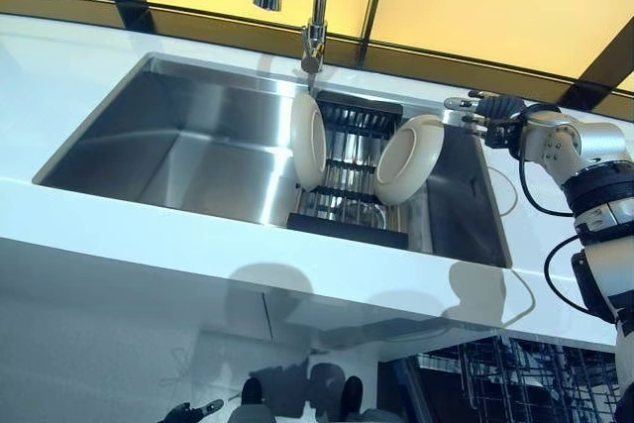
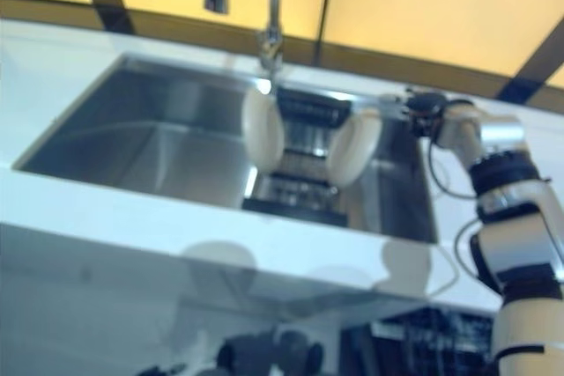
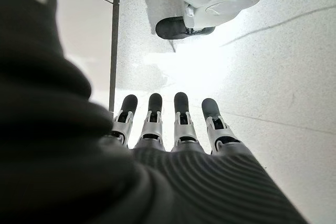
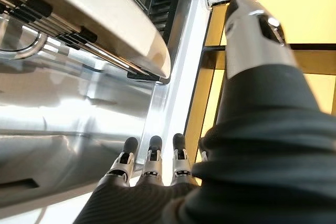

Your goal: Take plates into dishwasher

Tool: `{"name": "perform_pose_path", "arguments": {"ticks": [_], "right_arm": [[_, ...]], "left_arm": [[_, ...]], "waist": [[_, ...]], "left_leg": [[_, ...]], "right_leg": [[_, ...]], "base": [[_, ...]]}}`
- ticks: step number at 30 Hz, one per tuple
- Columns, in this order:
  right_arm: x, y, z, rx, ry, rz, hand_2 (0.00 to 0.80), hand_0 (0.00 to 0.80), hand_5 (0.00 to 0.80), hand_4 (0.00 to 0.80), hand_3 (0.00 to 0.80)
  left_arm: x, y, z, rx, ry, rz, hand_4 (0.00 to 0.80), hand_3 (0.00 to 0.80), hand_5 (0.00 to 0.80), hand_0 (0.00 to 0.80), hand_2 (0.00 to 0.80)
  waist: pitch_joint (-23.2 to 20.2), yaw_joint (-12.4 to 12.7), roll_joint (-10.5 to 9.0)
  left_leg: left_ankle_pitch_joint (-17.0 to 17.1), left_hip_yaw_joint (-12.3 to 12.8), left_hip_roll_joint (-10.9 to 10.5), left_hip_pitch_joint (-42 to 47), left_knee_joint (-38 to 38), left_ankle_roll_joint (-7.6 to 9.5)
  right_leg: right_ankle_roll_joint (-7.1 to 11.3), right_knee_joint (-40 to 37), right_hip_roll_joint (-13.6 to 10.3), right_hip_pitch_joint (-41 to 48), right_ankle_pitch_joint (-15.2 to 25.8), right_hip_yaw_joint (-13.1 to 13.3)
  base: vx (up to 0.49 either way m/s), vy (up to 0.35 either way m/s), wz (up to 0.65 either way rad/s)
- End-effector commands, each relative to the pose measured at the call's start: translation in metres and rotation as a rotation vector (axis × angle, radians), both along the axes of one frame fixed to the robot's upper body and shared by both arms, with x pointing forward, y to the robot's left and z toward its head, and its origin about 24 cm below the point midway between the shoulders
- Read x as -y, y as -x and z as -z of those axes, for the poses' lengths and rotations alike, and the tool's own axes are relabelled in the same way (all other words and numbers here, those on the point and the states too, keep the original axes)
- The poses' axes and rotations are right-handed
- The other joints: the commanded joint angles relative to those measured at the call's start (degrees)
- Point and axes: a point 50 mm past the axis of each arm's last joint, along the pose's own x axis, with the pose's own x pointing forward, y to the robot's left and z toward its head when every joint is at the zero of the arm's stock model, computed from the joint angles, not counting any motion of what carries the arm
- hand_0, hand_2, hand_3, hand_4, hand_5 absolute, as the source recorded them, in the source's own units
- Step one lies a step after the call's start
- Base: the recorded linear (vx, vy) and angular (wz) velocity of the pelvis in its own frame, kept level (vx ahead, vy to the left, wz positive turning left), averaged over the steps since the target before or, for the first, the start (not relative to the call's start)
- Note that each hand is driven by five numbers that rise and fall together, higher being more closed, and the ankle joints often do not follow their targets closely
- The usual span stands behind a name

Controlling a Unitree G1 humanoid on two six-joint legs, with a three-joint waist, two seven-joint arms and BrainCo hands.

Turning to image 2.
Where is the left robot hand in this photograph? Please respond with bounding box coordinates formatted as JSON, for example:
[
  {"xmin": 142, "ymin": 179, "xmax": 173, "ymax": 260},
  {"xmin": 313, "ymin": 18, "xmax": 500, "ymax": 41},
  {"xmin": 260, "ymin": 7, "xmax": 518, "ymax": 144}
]
[{"xmin": 140, "ymin": 362, "xmax": 186, "ymax": 376}]

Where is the white round plate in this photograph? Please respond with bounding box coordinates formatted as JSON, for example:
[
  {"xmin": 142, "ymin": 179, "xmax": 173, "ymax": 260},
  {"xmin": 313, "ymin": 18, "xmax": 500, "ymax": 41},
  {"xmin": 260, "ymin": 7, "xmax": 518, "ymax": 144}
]
[
  {"xmin": 241, "ymin": 85, "xmax": 286, "ymax": 173},
  {"xmin": 328, "ymin": 107, "xmax": 384, "ymax": 186}
]

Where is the white glossy cabinet door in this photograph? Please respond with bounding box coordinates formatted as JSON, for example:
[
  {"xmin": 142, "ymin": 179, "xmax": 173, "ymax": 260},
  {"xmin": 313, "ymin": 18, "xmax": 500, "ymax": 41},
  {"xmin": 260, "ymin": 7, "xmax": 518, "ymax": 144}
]
[
  {"xmin": 249, "ymin": 269, "xmax": 384, "ymax": 333},
  {"xmin": 0, "ymin": 225, "xmax": 252, "ymax": 350}
]

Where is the stainless steel sink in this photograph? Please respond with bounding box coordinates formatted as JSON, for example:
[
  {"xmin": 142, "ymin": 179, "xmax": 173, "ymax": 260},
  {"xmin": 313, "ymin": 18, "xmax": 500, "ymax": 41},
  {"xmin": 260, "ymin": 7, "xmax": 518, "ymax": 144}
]
[{"xmin": 12, "ymin": 52, "xmax": 442, "ymax": 245}]

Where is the black dish drying rack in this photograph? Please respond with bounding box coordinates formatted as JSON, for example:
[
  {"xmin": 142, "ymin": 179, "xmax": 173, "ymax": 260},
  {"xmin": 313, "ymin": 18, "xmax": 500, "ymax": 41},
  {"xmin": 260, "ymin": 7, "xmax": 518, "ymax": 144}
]
[{"xmin": 241, "ymin": 85, "xmax": 353, "ymax": 227}]

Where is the dark wire dishwasher rack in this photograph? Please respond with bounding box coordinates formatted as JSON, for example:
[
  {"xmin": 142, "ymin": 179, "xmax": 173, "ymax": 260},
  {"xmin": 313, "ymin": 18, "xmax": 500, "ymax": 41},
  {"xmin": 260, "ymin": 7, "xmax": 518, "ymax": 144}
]
[{"xmin": 343, "ymin": 305, "xmax": 499, "ymax": 376}]

